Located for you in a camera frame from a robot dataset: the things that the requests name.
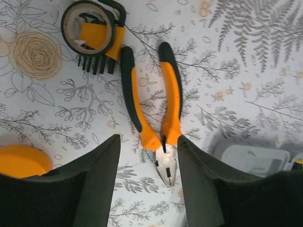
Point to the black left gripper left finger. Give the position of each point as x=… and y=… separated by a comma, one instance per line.
x=77, y=194

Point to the black hex key holder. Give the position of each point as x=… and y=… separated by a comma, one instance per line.
x=98, y=63

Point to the orange tape measure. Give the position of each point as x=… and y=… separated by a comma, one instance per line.
x=21, y=161

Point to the grey plastic tool case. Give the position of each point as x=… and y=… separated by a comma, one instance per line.
x=257, y=160

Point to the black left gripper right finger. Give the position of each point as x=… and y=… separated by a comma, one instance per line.
x=218, y=195

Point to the black electrical tape roll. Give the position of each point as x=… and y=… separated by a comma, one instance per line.
x=91, y=39

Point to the orange black pliers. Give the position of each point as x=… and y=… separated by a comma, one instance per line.
x=164, y=145

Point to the large black yellow screwdriver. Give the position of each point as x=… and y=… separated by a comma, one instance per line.
x=298, y=165

